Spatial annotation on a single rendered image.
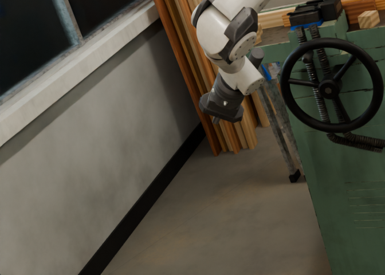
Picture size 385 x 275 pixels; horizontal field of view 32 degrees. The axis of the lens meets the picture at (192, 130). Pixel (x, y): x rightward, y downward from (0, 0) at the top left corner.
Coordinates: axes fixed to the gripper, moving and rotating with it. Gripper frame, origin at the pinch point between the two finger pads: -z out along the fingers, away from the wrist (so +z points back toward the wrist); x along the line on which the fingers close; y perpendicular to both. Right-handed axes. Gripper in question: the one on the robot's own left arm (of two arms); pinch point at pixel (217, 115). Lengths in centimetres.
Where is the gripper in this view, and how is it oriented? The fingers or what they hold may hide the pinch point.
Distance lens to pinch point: 187.4
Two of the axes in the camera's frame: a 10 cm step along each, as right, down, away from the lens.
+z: 1.9, -4.9, -8.5
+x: 9.5, 3.2, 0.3
